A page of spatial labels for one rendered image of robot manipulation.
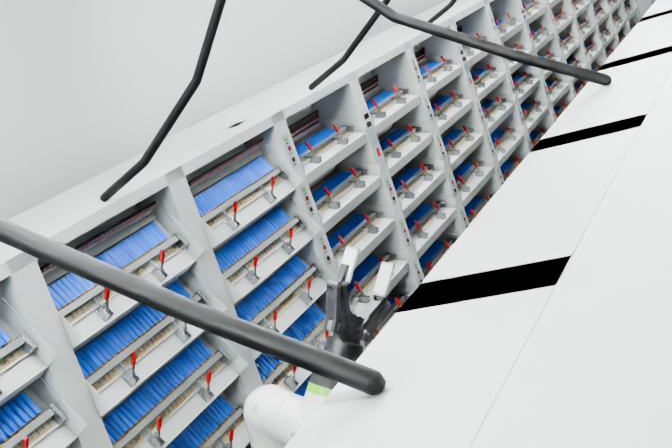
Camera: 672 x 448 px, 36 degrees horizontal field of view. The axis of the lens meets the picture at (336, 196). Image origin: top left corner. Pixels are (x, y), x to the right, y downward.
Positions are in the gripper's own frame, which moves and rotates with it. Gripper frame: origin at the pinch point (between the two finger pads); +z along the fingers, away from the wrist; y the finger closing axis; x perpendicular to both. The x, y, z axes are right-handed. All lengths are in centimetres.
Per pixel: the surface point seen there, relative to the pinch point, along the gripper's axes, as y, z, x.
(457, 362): 78, -15, -66
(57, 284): -8, -25, 95
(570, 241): 52, 4, -63
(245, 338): 88, -19, -48
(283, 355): 87, -19, -52
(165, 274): -42, -14, 93
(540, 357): 79, -12, -75
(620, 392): 86, -13, -85
